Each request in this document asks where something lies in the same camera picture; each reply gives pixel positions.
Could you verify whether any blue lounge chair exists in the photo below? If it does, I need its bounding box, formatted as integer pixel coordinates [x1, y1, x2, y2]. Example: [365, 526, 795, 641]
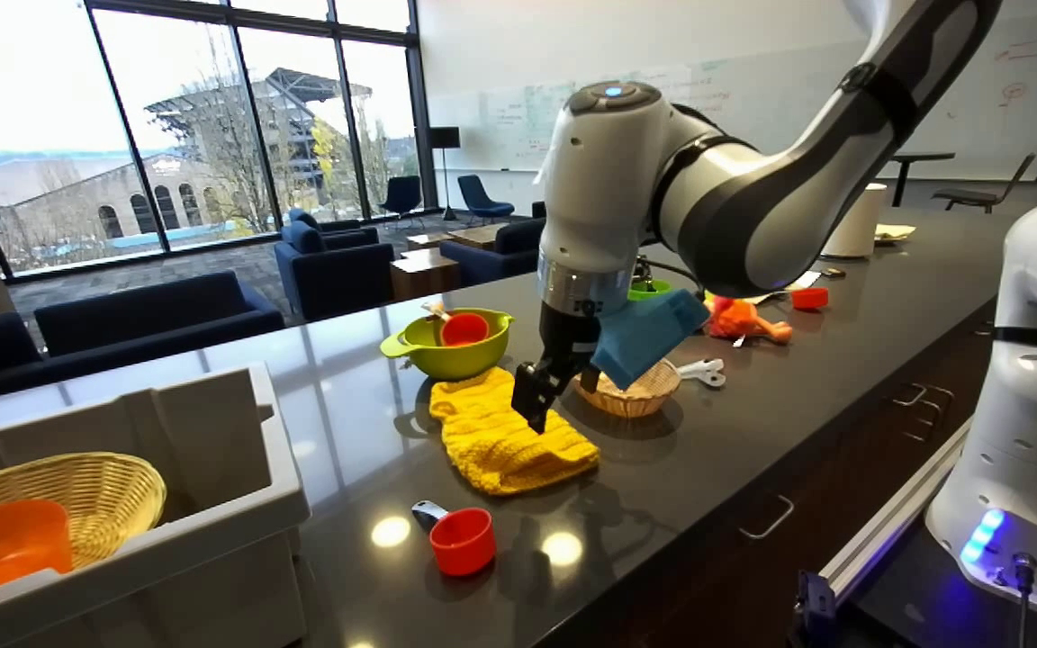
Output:
[455, 171, 519, 225]

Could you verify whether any navy armchair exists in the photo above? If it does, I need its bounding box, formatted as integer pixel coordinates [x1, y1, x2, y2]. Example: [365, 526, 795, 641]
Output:
[274, 208, 399, 327]

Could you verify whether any dark round table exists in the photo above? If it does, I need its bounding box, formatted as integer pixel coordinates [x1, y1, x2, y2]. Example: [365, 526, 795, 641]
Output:
[887, 148, 959, 212]

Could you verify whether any black base cable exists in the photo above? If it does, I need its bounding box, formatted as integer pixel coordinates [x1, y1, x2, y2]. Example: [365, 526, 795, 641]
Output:
[1006, 548, 1037, 648]

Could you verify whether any small red cup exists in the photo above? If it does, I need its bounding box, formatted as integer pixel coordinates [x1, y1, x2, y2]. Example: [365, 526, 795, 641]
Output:
[437, 309, 499, 351]

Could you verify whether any red measuring cup blue handle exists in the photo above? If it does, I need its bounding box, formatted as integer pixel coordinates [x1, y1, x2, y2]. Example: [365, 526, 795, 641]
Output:
[407, 498, 505, 582]

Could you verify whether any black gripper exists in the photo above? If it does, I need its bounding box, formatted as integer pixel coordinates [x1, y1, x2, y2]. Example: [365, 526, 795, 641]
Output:
[511, 300, 607, 435]

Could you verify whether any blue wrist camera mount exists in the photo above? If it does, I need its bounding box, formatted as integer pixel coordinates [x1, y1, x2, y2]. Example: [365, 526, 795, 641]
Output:
[587, 285, 712, 393]

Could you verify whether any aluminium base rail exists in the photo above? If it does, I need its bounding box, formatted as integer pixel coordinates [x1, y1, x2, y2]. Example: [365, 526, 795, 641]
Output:
[793, 417, 980, 636]

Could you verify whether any small white plastic object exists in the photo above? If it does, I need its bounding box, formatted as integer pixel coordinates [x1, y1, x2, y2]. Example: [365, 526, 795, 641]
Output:
[673, 354, 734, 396]

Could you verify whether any wooden coffee table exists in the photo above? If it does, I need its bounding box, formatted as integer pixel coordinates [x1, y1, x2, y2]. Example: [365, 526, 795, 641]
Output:
[386, 240, 465, 304]

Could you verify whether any dark counter cabinet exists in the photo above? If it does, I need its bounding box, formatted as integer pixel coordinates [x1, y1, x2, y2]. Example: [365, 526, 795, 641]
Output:
[557, 300, 1006, 648]

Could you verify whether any black speaker on stand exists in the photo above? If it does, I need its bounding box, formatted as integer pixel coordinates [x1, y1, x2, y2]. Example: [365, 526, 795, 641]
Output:
[424, 124, 465, 218]

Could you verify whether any orange plastic bowl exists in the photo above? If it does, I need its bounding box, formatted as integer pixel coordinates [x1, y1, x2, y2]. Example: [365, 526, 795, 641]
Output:
[0, 498, 77, 612]

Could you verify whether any large lime green bowl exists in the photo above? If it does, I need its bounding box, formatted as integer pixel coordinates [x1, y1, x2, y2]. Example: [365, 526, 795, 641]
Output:
[379, 308, 519, 386]

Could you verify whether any orange plush toy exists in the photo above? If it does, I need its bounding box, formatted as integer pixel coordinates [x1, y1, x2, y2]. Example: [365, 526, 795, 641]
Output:
[704, 291, 795, 351]

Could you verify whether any yellow fuzzy cloth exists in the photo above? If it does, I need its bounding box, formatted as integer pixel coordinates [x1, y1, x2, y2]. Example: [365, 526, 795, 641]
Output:
[424, 365, 607, 502]

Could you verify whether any pale yellow paper pad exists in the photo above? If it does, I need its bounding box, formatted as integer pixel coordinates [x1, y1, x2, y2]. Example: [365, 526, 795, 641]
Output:
[873, 221, 922, 254]

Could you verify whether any red plastic cup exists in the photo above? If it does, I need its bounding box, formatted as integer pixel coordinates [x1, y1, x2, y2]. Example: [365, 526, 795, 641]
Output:
[787, 285, 835, 317]

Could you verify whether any dark swivel chair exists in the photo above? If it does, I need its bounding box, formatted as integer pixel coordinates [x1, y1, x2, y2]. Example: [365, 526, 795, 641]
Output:
[379, 172, 424, 221]

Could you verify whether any small oval wicker basket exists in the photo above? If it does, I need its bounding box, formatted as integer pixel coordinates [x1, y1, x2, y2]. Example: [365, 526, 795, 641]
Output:
[573, 357, 688, 425]

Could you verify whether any long navy sofa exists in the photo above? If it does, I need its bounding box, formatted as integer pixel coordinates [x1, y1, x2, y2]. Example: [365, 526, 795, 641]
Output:
[0, 267, 292, 410]

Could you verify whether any short navy sofa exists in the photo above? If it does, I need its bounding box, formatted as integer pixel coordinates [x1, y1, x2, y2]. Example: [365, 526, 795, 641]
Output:
[437, 212, 548, 288]

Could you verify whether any large round wicker basket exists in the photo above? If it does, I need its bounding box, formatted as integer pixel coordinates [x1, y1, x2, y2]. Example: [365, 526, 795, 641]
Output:
[0, 449, 172, 576]

